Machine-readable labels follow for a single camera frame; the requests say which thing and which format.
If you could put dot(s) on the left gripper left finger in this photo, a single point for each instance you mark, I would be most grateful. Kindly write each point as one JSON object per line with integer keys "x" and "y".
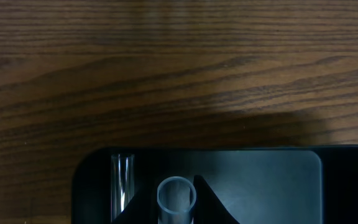
{"x": 145, "y": 211}

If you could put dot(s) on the black tray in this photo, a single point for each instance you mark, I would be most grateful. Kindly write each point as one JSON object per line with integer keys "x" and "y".
{"x": 259, "y": 186}

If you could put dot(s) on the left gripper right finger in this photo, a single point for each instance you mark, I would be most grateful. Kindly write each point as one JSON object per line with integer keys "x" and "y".
{"x": 207, "y": 208}

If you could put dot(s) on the clear test tube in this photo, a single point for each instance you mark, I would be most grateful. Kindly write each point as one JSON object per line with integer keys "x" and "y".
{"x": 122, "y": 180}
{"x": 176, "y": 205}

